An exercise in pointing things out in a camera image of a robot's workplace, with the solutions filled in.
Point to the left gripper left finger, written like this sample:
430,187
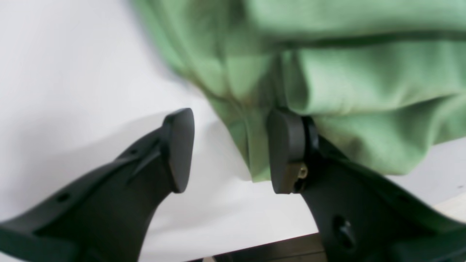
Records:
104,215

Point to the green t-shirt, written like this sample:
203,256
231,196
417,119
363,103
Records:
384,80

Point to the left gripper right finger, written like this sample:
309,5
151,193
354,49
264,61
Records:
361,216

